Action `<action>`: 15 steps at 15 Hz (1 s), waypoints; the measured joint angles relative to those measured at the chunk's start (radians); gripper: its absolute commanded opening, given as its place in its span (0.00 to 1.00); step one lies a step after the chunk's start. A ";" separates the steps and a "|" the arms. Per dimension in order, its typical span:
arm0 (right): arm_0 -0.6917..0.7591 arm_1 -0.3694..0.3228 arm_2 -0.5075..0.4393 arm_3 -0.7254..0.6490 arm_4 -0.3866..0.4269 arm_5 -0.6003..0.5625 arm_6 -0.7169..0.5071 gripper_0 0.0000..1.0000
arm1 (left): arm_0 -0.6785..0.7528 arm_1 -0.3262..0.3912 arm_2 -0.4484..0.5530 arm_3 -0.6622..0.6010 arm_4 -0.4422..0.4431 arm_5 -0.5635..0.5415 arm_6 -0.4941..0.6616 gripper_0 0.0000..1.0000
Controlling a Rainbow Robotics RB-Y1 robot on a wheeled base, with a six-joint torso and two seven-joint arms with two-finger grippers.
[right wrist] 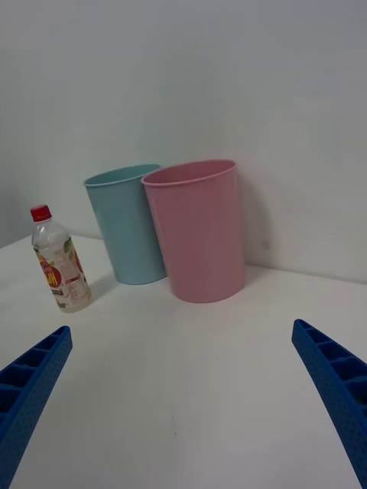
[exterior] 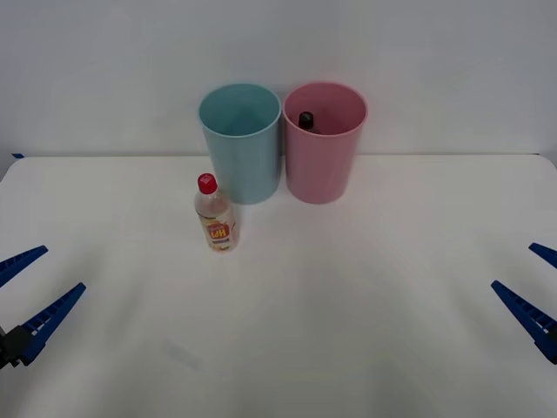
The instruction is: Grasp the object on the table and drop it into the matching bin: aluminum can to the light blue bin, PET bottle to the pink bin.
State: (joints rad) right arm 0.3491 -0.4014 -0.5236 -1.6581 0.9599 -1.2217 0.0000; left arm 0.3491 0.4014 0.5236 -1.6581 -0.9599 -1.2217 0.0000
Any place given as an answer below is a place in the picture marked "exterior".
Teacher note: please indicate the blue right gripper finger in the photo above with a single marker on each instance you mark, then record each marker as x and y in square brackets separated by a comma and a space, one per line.
[526, 311]
[546, 253]

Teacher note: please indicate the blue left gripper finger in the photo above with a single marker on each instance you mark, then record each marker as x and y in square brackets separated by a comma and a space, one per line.
[48, 317]
[17, 262]

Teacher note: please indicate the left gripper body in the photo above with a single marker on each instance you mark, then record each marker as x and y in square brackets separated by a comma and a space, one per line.
[3, 348]

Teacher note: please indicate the clear bottle with red cap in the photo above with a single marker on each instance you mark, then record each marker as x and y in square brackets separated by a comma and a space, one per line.
[216, 217]

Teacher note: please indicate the pink plastic bin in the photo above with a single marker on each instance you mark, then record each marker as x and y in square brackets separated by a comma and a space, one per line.
[321, 165]

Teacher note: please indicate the pale blue plastic bin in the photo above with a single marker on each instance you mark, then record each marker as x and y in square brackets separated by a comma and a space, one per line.
[243, 161]

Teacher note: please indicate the dark bottle with black cap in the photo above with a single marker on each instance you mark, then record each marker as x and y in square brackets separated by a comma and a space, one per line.
[307, 122]

